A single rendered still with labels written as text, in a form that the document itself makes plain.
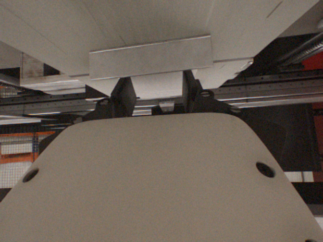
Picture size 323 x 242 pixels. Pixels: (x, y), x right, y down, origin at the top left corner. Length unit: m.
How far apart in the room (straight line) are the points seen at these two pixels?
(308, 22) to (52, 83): 0.49
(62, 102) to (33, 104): 0.13
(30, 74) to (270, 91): 0.66
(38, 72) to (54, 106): 0.37
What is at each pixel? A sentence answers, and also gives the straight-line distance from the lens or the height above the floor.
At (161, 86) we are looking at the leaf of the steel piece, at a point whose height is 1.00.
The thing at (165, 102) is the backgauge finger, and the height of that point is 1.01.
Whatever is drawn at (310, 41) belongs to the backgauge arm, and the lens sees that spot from 0.57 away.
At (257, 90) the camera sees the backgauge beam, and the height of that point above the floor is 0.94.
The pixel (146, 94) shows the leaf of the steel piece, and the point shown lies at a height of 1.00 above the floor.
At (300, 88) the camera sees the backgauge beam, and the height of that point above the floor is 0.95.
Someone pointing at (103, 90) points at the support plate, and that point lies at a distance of 0.19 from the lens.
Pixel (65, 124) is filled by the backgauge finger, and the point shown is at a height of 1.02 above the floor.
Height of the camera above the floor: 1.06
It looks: 4 degrees down
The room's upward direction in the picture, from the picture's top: 177 degrees clockwise
